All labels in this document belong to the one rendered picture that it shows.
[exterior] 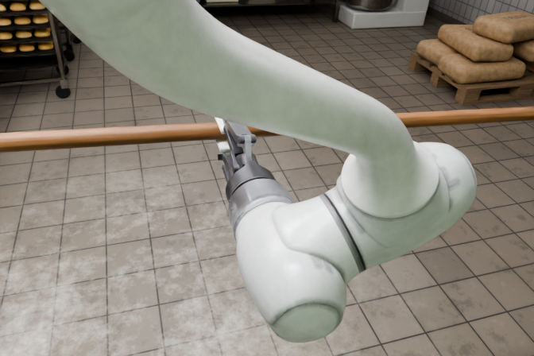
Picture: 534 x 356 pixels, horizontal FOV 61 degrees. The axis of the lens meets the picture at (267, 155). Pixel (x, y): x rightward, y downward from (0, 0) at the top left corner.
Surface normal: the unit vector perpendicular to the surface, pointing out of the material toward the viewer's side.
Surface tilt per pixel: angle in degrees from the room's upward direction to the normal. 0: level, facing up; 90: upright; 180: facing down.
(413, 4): 90
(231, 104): 112
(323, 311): 82
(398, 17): 90
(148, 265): 0
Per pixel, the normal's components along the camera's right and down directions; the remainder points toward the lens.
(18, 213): 0.05, -0.84
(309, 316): 0.15, 0.36
